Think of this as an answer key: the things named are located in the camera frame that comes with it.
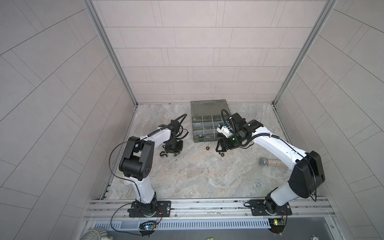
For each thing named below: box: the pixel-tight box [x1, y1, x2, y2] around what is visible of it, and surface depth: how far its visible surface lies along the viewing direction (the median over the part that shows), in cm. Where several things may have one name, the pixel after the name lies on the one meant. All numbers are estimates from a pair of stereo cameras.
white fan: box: [79, 227, 113, 240], surface depth 62 cm
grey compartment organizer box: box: [190, 99, 230, 143], surface depth 104 cm
